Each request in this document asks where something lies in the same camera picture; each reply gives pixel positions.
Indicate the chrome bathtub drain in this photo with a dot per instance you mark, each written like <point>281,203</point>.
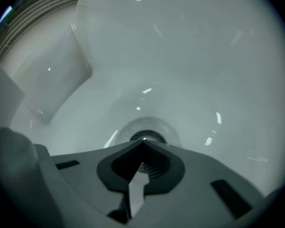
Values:
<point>154,135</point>

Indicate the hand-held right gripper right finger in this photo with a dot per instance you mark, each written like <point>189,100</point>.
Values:
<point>192,198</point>

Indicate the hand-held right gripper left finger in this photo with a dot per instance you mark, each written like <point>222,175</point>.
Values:
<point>85,186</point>

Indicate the white bathtub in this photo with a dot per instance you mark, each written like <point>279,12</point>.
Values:
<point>180,68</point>

